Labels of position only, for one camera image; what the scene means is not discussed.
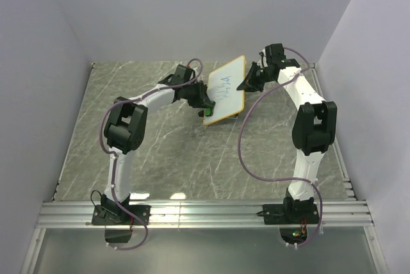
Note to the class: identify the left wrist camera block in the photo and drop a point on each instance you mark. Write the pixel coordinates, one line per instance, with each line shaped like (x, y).
(182, 76)

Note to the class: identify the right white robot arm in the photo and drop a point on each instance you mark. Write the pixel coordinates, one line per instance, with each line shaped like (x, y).
(314, 129)

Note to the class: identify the orange framed whiteboard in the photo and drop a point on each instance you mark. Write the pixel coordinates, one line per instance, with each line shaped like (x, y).
(222, 84)

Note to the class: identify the green whiteboard eraser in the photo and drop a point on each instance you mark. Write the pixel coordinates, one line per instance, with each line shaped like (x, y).
(208, 112)

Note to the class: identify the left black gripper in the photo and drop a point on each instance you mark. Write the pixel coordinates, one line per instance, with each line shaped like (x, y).
(203, 100)

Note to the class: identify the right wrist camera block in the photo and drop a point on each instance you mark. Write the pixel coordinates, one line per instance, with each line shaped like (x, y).
(272, 53)

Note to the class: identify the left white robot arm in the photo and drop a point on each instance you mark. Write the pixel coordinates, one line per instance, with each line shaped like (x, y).
(125, 130)

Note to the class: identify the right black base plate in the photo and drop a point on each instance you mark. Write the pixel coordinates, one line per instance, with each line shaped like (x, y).
(276, 214)

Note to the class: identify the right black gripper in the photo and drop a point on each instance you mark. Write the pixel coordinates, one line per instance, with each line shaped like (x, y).
(249, 85)

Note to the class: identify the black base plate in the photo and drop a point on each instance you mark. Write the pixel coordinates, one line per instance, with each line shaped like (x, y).
(276, 214)
(104, 217)

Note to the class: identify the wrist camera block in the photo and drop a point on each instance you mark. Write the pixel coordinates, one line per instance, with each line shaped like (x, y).
(182, 76)
(272, 53)

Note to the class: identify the aluminium mounting rail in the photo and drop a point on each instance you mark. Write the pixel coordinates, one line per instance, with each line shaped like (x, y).
(180, 214)

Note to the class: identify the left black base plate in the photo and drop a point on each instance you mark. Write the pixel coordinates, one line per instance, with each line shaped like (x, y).
(104, 217)

